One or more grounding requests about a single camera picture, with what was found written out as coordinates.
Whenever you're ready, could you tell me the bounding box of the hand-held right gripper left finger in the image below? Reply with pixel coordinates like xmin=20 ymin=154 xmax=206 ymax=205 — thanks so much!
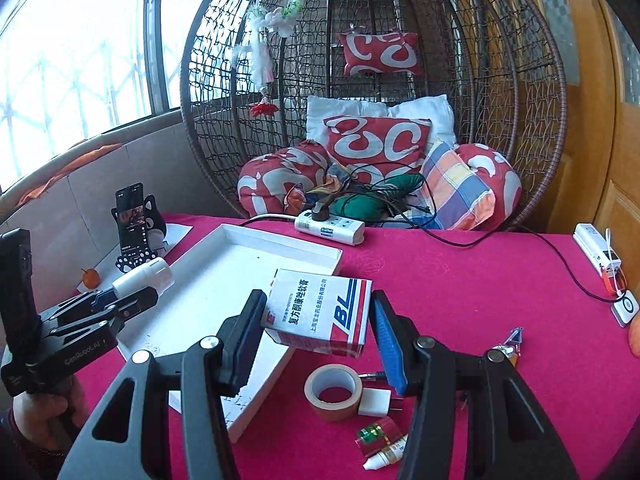
xmin=57 ymin=289 xmax=268 ymax=480

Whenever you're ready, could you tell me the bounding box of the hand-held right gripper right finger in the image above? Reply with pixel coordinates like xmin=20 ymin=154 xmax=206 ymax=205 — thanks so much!
xmin=369 ymin=290 xmax=581 ymax=480

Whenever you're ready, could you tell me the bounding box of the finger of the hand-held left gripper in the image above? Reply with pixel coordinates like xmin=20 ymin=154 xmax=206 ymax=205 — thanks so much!
xmin=47 ymin=286 xmax=161 ymax=346
xmin=37 ymin=287 xmax=123 ymax=323

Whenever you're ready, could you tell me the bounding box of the white plastic bottle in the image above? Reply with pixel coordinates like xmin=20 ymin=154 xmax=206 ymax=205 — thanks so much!
xmin=112 ymin=257 xmax=174 ymax=300

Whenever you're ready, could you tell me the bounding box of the white medicine box striped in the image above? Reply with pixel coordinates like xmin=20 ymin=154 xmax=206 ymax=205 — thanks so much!
xmin=261 ymin=268 xmax=373 ymax=359

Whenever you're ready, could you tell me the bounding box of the white shallow tray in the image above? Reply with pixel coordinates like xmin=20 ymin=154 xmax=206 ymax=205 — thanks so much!
xmin=112 ymin=223 xmax=344 ymax=436

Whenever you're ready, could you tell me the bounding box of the small red box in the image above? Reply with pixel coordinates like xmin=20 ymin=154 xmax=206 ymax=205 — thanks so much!
xmin=355 ymin=416 xmax=403 ymax=458

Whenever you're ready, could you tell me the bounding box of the small white dropper bottle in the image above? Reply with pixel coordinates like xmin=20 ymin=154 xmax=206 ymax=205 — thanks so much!
xmin=362 ymin=435 xmax=408 ymax=472

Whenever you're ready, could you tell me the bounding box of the person's left forearm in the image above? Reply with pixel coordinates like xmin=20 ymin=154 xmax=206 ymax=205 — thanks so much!
xmin=0 ymin=407 xmax=63 ymax=480

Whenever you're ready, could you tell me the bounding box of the person's left hand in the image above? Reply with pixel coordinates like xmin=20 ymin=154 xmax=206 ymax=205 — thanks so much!
xmin=11 ymin=376 xmax=91 ymax=456

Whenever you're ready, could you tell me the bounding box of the white charger plug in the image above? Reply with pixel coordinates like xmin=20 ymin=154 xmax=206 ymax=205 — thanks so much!
xmin=357 ymin=386 xmax=405 ymax=418

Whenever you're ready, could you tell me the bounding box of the brown tape roll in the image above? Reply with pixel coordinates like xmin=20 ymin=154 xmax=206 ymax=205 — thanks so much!
xmin=304 ymin=364 xmax=363 ymax=422

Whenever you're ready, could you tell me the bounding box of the black cat phone stand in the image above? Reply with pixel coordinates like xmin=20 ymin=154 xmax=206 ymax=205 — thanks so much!
xmin=111 ymin=195 xmax=168 ymax=271

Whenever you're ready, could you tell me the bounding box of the black smartphone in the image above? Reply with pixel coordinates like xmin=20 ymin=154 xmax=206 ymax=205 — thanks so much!
xmin=115 ymin=182 xmax=147 ymax=253

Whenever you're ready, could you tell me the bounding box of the white power strip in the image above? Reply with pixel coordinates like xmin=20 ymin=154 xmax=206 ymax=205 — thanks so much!
xmin=294 ymin=208 xmax=366 ymax=247

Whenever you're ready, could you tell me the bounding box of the orange cloth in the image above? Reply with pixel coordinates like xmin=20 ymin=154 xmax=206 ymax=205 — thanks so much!
xmin=15 ymin=142 xmax=123 ymax=206

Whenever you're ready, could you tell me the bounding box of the green cloth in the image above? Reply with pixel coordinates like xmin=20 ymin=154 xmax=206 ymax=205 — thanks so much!
xmin=332 ymin=175 xmax=426 ymax=223

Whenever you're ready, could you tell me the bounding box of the multicolour patterned cloth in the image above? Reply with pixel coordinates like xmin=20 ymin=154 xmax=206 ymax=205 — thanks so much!
xmin=284 ymin=162 xmax=353 ymax=212

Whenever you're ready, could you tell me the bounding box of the red patterned seat cushion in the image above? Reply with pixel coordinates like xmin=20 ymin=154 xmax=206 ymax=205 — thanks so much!
xmin=237 ymin=140 xmax=523 ymax=231

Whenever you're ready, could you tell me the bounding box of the plaid pillow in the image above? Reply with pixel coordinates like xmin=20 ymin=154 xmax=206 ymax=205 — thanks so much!
xmin=419 ymin=140 xmax=497 ymax=231

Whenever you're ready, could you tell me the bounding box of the red patterned square cushion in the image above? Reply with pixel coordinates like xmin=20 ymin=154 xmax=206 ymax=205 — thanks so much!
xmin=322 ymin=115 xmax=432 ymax=177

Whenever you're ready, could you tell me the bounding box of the white power bank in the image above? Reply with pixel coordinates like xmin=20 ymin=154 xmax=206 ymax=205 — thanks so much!
xmin=572 ymin=222 xmax=623 ymax=272

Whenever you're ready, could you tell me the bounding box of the white pillow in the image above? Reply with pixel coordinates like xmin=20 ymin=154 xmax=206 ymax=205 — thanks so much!
xmin=305 ymin=94 xmax=456 ymax=156

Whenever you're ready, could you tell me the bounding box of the white round-marked router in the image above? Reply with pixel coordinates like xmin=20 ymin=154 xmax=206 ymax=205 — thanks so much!
xmin=611 ymin=290 xmax=640 ymax=328

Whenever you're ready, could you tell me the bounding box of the white feather dreamcatcher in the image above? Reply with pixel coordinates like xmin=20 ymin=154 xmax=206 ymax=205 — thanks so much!
xmin=235 ymin=0 xmax=306 ymax=103

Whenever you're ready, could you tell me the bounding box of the wicker hanging egg chair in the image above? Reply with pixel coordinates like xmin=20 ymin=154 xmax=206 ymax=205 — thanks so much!
xmin=180 ymin=0 xmax=568 ymax=235

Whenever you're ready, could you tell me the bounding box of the small red patterned pillow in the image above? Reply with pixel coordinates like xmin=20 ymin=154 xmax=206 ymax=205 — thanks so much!
xmin=337 ymin=30 xmax=426 ymax=78

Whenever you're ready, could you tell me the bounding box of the wooden door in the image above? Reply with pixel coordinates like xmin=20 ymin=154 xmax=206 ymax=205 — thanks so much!
xmin=470 ymin=0 xmax=640 ymax=273

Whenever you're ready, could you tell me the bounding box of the white power strip cord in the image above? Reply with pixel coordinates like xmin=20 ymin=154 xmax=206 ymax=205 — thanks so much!
xmin=239 ymin=213 xmax=299 ymax=228

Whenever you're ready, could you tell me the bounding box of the purple clip keychain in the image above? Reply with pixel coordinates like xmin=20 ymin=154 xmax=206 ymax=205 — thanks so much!
xmin=487 ymin=326 xmax=525 ymax=368

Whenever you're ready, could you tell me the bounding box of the bundle of black cables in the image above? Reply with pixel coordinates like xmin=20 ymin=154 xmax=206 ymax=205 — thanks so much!
xmin=320 ymin=160 xmax=436 ymax=231

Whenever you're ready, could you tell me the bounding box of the long black cable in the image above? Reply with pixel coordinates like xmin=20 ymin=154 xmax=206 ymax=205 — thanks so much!
xmin=400 ymin=210 xmax=626 ymax=306

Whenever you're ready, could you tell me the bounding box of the orange cable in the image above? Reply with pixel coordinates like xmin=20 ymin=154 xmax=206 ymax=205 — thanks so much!
xmin=601 ymin=267 xmax=628 ymax=300

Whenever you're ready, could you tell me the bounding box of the window with dark frame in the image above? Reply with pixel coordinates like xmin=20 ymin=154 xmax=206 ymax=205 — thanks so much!
xmin=0 ymin=0 xmax=236 ymax=188

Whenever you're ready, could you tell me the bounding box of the white charging cable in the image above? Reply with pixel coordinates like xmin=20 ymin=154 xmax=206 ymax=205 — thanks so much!
xmin=601 ymin=227 xmax=632 ymax=302

